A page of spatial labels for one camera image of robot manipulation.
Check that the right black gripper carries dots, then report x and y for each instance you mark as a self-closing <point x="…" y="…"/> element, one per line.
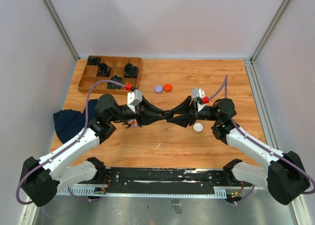
<point x="184" y="119"/>

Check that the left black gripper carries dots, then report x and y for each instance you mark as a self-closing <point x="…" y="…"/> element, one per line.
<point x="144" y="118"/>

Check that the black earbud charging case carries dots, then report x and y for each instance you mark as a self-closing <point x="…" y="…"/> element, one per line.
<point x="168" y="114"/>

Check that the white earbud charging case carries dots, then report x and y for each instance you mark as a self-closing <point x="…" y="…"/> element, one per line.
<point x="198" y="127"/>

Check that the orange earbud charging case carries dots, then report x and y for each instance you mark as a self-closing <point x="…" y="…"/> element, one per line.
<point x="167" y="87"/>

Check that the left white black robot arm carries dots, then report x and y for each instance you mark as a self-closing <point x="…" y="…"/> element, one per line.
<point x="42" y="178"/>

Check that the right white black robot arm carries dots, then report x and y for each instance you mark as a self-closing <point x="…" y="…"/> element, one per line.
<point x="282" y="174"/>

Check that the purple earbud charging case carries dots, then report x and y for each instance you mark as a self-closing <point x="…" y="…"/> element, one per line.
<point x="158" y="89"/>

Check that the wooden compartment tray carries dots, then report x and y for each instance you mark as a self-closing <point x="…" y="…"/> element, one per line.
<point x="125" y="70"/>

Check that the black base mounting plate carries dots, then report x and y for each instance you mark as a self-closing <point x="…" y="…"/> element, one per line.
<point x="161" y="181"/>

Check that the dark blue cloth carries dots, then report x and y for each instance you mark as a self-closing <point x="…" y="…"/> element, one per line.
<point x="68" y="123"/>

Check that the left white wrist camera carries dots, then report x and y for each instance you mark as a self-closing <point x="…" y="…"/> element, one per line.
<point x="133" y="99"/>

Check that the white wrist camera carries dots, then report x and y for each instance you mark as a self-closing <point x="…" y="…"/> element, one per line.
<point x="133" y="99"/>
<point x="197" y="95"/>

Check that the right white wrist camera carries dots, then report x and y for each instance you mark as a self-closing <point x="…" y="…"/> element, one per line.
<point x="197" y="95"/>

